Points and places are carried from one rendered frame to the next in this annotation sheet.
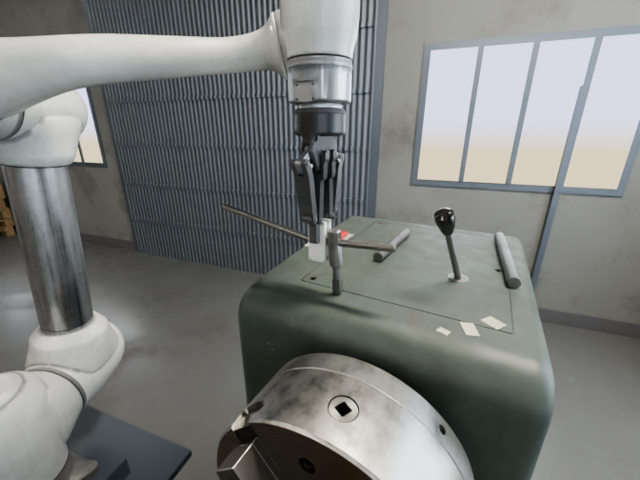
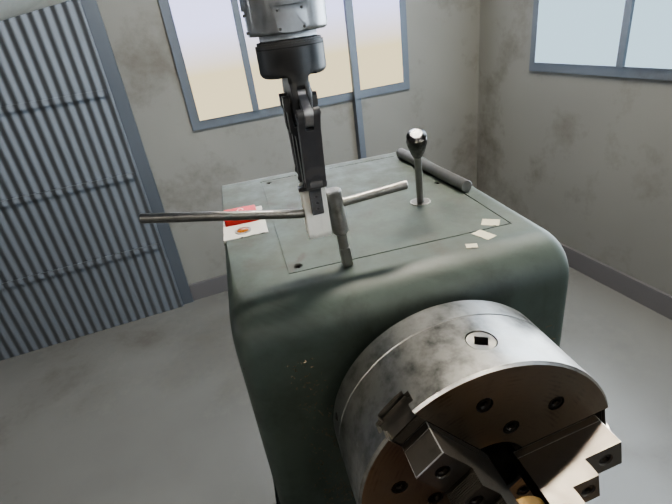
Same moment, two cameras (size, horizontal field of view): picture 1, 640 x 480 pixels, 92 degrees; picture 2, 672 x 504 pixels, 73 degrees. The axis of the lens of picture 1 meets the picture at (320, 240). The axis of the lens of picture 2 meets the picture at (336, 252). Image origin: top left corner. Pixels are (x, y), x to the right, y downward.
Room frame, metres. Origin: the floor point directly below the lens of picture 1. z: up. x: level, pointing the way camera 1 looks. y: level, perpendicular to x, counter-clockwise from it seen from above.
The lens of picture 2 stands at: (0.04, 0.32, 1.56)
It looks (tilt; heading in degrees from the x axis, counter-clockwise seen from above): 27 degrees down; 322
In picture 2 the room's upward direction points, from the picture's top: 8 degrees counter-clockwise
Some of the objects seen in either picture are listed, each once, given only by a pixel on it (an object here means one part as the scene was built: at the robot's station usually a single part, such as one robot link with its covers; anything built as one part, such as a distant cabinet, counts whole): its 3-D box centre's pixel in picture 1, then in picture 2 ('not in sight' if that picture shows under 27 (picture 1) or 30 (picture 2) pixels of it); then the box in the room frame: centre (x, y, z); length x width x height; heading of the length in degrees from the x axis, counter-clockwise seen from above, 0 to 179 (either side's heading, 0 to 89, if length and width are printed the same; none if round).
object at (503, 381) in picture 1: (398, 331); (363, 293); (0.63, -0.19, 1.06); 0.59 x 0.48 x 0.39; 152
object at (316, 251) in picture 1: (317, 241); (316, 211); (0.47, 0.00, 1.35); 0.03 x 0.01 x 0.07; 62
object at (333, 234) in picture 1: (335, 262); (340, 228); (0.47, -0.03, 1.31); 0.02 x 0.02 x 0.12
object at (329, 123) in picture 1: (319, 141); (295, 81); (0.48, 0.00, 1.51); 0.08 x 0.07 x 0.09; 152
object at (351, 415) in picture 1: (342, 418); (480, 351); (0.25, -0.02, 1.22); 0.03 x 0.03 x 0.03
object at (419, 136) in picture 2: (444, 222); (416, 144); (0.48, -0.20, 1.38); 0.04 x 0.03 x 0.05; 152
